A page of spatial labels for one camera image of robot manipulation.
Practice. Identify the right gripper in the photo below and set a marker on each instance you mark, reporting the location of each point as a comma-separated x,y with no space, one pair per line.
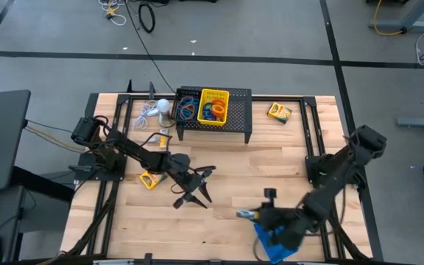
282,224

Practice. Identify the small yellow crayon pack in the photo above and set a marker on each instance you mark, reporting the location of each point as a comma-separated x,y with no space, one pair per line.
163,140

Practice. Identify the grey desk foot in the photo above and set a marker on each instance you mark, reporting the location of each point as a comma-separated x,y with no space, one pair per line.
418,122

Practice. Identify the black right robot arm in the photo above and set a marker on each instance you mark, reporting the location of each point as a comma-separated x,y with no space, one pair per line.
346,167

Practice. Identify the yellow plastic basket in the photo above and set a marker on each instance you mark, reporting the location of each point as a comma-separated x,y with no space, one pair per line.
215,92

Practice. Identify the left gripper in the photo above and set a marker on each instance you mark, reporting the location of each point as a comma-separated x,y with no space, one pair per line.
180,165

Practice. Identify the black desk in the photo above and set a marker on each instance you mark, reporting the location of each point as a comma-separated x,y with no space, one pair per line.
2,140

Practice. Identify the black plastic basket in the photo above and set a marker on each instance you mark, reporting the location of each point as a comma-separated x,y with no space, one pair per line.
178,117

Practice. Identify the orange coil wristband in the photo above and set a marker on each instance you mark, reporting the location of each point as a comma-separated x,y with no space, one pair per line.
219,102
220,110

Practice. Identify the black perforated metal riser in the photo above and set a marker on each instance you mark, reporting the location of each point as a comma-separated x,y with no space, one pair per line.
239,110

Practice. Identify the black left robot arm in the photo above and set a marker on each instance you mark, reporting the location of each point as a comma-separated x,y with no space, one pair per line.
134,150

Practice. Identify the blue plastic basket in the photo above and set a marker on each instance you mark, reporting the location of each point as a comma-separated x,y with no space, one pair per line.
274,255

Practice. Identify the blue coil wristband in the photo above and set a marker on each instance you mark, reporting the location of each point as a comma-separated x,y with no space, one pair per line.
204,114

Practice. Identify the bulb lamp with brass base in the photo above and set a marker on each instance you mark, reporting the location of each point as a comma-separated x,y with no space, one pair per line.
164,110

